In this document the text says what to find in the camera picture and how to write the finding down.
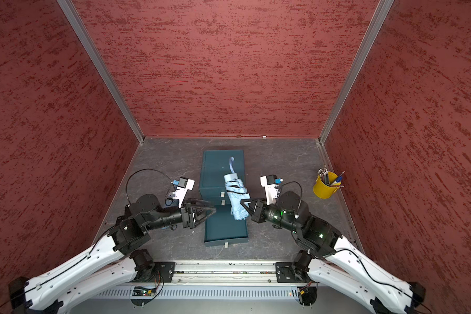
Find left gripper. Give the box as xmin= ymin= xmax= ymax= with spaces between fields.
xmin=144 ymin=195 xmax=216 ymax=230

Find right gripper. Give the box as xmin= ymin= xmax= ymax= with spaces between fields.
xmin=241 ymin=197 xmax=301 ymax=234

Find blue umbrella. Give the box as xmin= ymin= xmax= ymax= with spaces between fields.
xmin=224 ymin=157 xmax=250 ymax=221

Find teal drawer cabinet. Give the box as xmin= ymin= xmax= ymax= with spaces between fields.
xmin=199 ymin=150 xmax=249 ymax=247

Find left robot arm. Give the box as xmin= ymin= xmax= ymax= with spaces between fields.
xmin=9 ymin=194 xmax=216 ymax=313

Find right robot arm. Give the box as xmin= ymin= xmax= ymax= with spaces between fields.
xmin=240 ymin=191 xmax=426 ymax=313

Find yellow pen cup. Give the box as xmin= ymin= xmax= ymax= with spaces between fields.
xmin=313 ymin=176 xmax=341 ymax=200

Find pens in cup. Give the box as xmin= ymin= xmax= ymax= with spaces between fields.
xmin=318 ymin=167 xmax=344 ymax=187

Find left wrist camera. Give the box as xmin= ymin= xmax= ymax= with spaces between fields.
xmin=171 ymin=177 xmax=195 ymax=208

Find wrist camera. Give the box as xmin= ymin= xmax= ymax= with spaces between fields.
xmin=171 ymin=177 xmax=195 ymax=208
xmin=260 ymin=175 xmax=283 ymax=205

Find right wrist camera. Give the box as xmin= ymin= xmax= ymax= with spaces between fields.
xmin=260 ymin=175 xmax=283 ymax=205

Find aluminium rail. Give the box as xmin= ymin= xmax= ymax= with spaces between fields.
xmin=97 ymin=260 xmax=378 ymax=287

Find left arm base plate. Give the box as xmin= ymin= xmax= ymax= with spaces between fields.
xmin=140 ymin=262 xmax=176 ymax=283

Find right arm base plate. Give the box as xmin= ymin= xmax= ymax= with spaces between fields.
xmin=275 ymin=262 xmax=310 ymax=283

